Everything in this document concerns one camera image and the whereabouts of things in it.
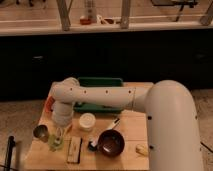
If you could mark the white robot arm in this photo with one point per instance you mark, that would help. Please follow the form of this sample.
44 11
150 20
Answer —
172 125

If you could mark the clear green plastic cup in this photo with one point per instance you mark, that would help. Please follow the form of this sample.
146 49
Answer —
55 141

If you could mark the metal cup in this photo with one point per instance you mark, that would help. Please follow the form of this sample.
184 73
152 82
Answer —
41 132

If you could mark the green plastic tray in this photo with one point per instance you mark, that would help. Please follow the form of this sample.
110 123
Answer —
97 82

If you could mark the white round container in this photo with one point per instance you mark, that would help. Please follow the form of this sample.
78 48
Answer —
87 121

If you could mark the dark brown bowl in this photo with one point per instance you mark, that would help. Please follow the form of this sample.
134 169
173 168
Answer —
111 143

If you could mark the orange object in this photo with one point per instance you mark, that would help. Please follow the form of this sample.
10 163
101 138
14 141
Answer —
48 104

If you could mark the red white object on shelf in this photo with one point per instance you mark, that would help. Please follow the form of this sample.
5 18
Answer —
90 13

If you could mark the wooden block with black edges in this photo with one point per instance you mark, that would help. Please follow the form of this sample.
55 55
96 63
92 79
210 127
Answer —
74 150

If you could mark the black pole at left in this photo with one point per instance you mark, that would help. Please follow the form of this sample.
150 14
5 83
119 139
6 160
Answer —
9 151

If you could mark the white handled black brush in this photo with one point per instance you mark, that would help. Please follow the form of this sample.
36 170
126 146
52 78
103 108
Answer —
92 145

